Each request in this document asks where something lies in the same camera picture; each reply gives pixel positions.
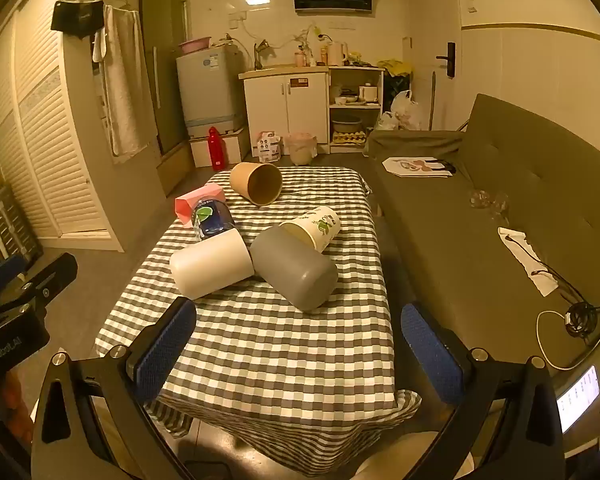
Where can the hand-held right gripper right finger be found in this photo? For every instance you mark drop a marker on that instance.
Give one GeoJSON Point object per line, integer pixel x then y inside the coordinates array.
{"type": "Point", "coordinates": [430, 355]}

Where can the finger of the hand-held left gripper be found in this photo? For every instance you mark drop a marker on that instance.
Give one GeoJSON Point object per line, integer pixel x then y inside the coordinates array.
{"type": "Point", "coordinates": [55, 269]}
{"type": "Point", "coordinates": [0, 271]}

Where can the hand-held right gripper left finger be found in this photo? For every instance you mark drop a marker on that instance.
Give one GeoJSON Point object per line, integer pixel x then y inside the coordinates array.
{"type": "Point", "coordinates": [164, 351]}

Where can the white plastic cup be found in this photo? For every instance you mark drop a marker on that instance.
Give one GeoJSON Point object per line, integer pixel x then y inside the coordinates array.
{"type": "Point", "coordinates": [210, 265]}

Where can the grey plastic cup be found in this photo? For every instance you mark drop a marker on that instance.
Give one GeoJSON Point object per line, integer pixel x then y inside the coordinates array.
{"type": "Point", "coordinates": [295, 270]}

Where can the white leaf-print paper cup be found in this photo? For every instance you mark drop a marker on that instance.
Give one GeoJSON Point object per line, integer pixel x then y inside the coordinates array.
{"type": "Point", "coordinates": [320, 225]}

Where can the brown paper cup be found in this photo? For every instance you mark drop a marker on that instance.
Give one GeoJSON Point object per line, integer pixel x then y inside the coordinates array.
{"type": "Point", "coordinates": [245, 180]}

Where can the silver ribbed suitcase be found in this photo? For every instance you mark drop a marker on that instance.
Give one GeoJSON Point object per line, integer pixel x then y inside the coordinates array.
{"type": "Point", "coordinates": [5, 220]}

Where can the olive green sofa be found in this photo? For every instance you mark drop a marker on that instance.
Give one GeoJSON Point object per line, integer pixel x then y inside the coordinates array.
{"type": "Point", "coordinates": [455, 260]}

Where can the white louvered wardrobe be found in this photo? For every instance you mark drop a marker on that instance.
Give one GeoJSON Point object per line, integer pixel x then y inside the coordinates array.
{"type": "Point", "coordinates": [45, 160]}

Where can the grey white checkered tablecloth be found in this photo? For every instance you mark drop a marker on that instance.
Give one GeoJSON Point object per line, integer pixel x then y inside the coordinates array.
{"type": "Point", "coordinates": [280, 350]}

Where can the white paper sheet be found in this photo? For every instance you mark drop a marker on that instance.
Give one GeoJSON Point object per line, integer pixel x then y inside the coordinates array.
{"type": "Point", "coordinates": [526, 261]}

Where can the pink box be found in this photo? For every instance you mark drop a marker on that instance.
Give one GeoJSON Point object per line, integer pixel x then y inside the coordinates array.
{"type": "Point", "coordinates": [192, 202]}

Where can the smartphone with lit screen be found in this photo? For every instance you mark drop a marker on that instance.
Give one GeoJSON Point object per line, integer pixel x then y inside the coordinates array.
{"type": "Point", "coordinates": [577, 400]}

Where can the clear glass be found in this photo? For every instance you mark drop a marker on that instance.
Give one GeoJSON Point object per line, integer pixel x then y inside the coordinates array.
{"type": "Point", "coordinates": [500, 205]}
{"type": "Point", "coordinates": [478, 199]}

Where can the white hanging towel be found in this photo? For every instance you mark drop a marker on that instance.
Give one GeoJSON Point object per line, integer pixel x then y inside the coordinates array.
{"type": "Point", "coordinates": [125, 85]}

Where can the red water bottle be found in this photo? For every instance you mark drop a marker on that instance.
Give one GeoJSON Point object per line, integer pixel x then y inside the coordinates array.
{"type": "Point", "coordinates": [216, 150]}

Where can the white detergent pouch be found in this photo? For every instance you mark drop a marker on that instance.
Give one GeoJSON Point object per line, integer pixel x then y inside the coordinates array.
{"type": "Point", "coordinates": [269, 146]}

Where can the egg tray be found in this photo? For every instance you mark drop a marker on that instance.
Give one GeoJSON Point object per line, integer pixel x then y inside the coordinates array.
{"type": "Point", "coordinates": [349, 136]}

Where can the small white washing machine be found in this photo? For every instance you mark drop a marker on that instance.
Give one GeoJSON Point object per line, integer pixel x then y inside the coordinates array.
{"type": "Point", "coordinates": [207, 90]}

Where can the glass bathroom door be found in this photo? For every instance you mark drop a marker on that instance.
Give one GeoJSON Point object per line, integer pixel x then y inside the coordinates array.
{"type": "Point", "coordinates": [167, 60]}

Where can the trash bin with pink bag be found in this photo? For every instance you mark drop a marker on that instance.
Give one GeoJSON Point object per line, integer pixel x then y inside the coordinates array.
{"type": "Point", "coordinates": [300, 149]}

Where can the grey basin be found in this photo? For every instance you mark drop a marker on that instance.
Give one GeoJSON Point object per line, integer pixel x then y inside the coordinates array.
{"type": "Point", "coordinates": [347, 123]}

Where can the white plastic bag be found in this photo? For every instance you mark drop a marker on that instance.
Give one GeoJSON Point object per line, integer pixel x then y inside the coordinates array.
{"type": "Point", "coordinates": [402, 110]}

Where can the black hanging cloth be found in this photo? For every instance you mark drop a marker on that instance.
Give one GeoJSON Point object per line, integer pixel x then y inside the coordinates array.
{"type": "Point", "coordinates": [77, 17]}

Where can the pink basin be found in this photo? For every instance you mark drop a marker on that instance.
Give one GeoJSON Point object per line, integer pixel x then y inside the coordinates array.
{"type": "Point", "coordinates": [195, 46]}

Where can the white mug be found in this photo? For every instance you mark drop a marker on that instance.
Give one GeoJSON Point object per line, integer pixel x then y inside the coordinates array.
{"type": "Point", "coordinates": [367, 93]}

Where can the stack of bowls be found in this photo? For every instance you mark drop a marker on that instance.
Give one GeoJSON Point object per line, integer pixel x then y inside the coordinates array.
{"type": "Point", "coordinates": [346, 98]}

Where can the white kitchen cabinet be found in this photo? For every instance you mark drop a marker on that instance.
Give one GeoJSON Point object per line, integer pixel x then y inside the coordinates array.
{"type": "Point", "coordinates": [300, 110]}

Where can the yellow bag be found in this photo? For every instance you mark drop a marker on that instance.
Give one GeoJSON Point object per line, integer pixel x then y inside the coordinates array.
{"type": "Point", "coordinates": [397, 66]}

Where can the metal faucet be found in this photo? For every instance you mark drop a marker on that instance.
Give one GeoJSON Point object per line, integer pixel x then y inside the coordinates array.
{"type": "Point", "coordinates": [260, 52]}

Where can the pink kettle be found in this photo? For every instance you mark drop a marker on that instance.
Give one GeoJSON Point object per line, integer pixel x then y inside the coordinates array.
{"type": "Point", "coordinates": [337, 54]}

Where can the orange bottle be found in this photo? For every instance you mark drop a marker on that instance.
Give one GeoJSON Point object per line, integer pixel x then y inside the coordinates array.
{"type": "Point", "coordinates": [324, 56]}

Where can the pink bottle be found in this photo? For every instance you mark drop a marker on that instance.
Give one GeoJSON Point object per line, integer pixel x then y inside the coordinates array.
{"type": "Point", "coordinates": [299, 57]}

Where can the white door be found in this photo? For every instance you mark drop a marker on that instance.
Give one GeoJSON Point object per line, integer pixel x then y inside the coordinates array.
{"type": "Point", "coordinates": [430, 20]}

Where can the ceiling light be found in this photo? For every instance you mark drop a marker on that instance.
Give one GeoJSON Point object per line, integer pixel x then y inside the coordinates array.
{"type": "Point", "coordinates": [258, 1]}

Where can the wall socket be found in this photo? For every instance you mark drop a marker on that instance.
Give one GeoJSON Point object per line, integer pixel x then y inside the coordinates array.
{"type": "Point", "coordinates": [237, 20]}

